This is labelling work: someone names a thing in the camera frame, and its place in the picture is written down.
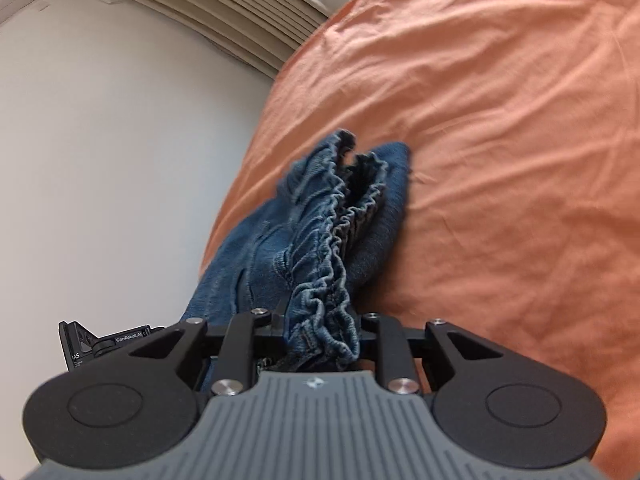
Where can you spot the beige pleated curtain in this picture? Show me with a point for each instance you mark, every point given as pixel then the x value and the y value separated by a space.
pixel 215 5

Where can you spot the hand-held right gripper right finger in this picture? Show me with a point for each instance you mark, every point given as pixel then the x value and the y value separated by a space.
pixel 367 332

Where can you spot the orange bed sheet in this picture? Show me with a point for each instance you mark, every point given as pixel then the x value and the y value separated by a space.
pixel 500 160

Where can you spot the blue denim pants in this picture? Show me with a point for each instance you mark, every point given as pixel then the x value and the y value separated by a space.
pixel 310 240

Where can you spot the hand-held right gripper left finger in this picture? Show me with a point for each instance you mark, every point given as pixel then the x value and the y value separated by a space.
pixel 272 327

